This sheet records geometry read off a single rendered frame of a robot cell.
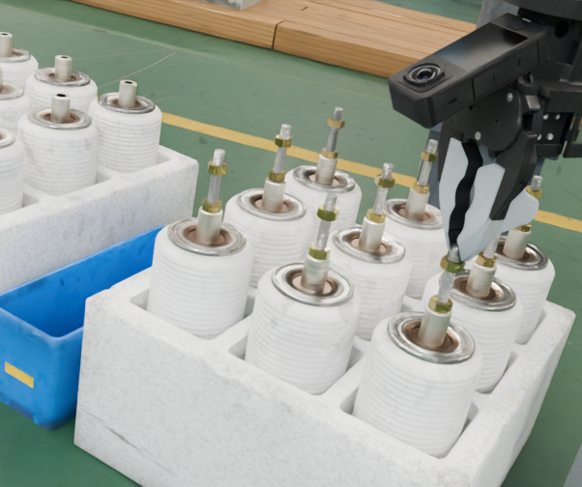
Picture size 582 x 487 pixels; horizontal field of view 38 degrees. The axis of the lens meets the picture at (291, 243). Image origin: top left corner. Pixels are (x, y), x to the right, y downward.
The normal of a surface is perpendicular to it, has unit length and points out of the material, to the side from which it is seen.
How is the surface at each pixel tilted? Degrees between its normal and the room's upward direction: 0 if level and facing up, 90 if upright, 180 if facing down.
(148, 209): 90
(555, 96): 90
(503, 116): 90
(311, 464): 90
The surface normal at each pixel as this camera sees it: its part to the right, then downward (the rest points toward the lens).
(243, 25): -0.24, 0.39
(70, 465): 0.18, -0.88
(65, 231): 0.83, 0.37
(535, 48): 0.50, 0.46
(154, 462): -0.51, 0.29
